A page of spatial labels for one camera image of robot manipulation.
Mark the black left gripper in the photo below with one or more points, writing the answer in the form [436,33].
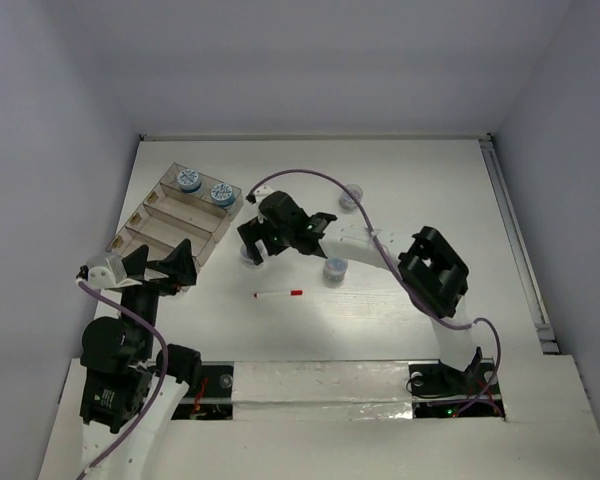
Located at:
[179,263]

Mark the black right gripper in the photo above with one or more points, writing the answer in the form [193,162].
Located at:
[250,236]

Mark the clear paper clip jar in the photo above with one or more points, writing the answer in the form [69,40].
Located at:
[248,259]
[351,197]

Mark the blue-lidded cleaning gel jar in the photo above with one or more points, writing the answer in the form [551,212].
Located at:
[189,181]

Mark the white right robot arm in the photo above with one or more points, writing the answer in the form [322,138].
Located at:
[433,274]

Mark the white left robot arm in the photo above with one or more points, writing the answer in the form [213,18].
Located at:
[134,378]

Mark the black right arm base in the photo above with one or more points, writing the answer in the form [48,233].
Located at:
[440,393]

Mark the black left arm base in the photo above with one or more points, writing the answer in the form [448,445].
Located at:
[211,400]

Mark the clear three-bin organizer tray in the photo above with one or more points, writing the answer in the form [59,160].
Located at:
[166,216]

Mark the red-capped white marker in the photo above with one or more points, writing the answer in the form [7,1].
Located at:
[280,293]

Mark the clear jar of paper clips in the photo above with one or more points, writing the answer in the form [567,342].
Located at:
[335,269]

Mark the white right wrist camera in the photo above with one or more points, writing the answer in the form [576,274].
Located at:
[259,194]

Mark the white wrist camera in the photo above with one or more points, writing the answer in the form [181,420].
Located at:
[106,272]
[259,194]

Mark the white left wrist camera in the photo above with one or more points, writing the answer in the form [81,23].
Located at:
[106,272]

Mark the metal rail on table edge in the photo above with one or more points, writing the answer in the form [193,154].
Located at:
[544,329]

